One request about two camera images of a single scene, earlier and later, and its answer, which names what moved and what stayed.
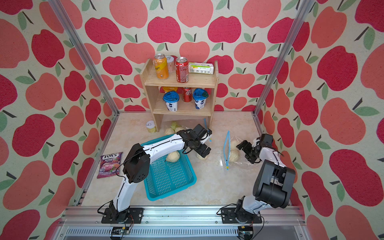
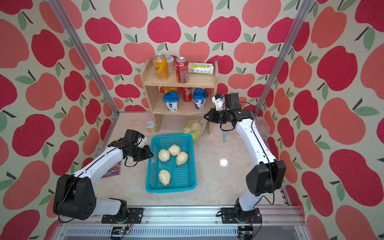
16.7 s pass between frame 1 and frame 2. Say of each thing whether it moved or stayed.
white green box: stayed
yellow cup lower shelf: stayed
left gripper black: moved
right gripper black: moved
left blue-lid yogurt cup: stayed
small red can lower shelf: stayed
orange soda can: stayed
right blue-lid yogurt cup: stayed
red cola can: stayed
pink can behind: stayed
